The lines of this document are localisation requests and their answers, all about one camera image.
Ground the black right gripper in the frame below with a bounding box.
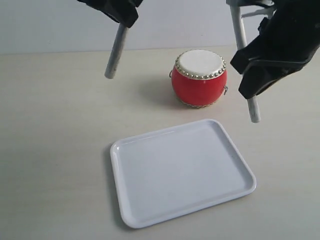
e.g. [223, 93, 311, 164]
[230, 0, 320, 100]

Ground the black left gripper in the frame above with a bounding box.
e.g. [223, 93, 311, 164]
[79, 0, 143, 28]

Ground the white wooden drumstick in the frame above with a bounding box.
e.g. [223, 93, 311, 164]
[230, 5, 261, 123]
[104, 24, 128, 79]

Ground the small red drum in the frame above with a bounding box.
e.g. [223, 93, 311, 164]
[169, 49, 228, 108]

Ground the white plastic tray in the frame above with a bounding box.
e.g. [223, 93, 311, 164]
[110, 119, 257, 229]

